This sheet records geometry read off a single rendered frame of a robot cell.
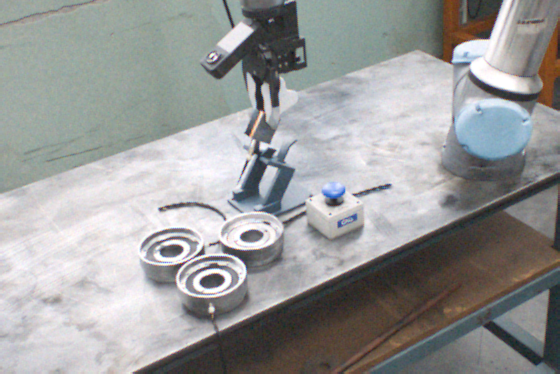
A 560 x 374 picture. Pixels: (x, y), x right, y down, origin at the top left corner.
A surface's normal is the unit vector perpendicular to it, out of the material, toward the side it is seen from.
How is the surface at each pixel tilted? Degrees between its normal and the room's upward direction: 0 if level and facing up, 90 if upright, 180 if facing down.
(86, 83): 90
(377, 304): 0
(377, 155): 0
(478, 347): 0
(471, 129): 97
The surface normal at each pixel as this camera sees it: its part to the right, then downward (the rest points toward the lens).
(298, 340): -0.08, -0.86
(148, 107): 0.54, 0.39
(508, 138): -0.16, 0.61
